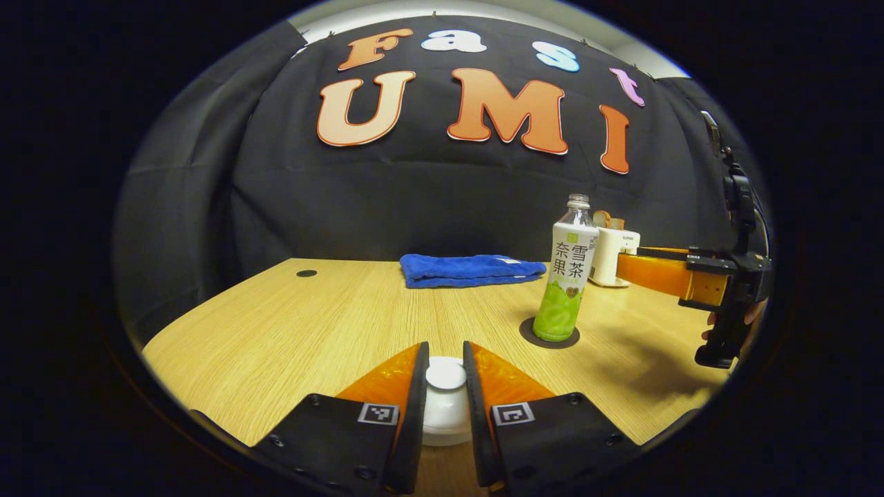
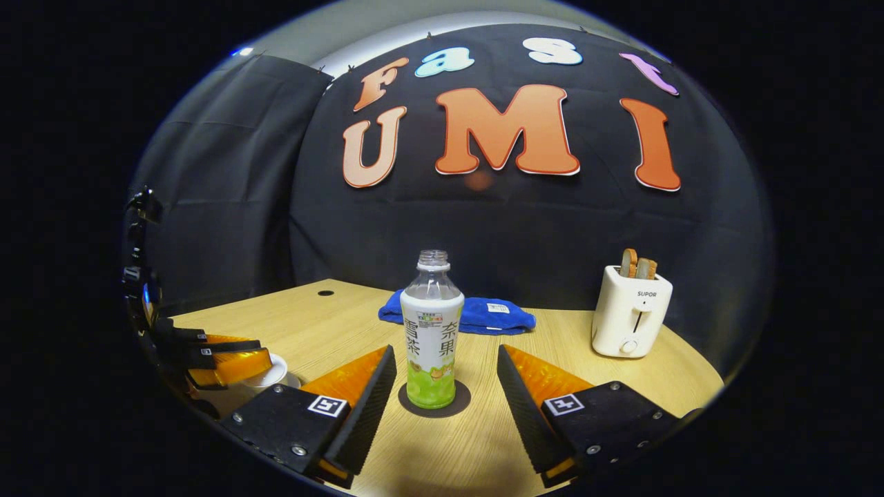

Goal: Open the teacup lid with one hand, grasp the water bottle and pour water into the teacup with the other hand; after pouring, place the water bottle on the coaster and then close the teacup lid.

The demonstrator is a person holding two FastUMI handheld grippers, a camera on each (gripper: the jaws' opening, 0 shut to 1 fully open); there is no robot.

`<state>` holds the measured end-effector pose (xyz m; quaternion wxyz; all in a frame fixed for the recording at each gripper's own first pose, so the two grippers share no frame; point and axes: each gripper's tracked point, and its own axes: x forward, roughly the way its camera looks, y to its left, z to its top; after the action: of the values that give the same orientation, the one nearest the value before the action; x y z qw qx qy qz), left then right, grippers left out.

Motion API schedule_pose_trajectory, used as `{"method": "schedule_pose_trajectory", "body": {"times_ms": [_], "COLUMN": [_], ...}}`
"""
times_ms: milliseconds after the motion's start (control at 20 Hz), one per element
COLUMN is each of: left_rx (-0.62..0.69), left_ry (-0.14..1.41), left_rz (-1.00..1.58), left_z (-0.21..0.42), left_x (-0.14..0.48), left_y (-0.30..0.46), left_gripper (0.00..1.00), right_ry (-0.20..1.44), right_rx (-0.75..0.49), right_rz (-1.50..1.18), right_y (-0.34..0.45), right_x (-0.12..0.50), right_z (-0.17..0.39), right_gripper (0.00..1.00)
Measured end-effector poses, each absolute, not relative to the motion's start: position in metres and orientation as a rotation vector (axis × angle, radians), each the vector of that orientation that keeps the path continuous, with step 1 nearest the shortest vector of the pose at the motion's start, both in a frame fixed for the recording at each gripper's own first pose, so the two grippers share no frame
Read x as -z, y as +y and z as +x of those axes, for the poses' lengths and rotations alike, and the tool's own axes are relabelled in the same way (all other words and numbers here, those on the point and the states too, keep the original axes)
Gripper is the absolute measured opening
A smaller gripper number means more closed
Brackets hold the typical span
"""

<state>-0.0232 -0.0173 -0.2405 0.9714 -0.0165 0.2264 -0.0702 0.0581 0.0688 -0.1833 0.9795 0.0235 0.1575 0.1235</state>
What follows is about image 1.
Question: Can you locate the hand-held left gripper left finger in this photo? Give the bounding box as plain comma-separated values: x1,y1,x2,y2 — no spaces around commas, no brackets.
252,341,430,496

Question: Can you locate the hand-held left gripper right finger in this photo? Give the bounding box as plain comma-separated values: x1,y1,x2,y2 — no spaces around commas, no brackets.
463,340,644,493

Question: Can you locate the white teacup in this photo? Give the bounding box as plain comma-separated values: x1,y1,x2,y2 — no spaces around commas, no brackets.
422,429,473,447

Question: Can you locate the white green-label water bottle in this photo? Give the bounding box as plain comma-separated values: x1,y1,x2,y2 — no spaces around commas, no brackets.
532,194,600,343

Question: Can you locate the dark round coaster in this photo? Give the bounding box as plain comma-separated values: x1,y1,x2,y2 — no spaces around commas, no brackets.
519,317,581,349

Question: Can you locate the white toaster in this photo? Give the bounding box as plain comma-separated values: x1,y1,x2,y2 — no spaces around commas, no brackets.
588,226,642,288

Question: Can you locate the blue folded towel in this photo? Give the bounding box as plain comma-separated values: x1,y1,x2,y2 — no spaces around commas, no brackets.
399,254,548,289

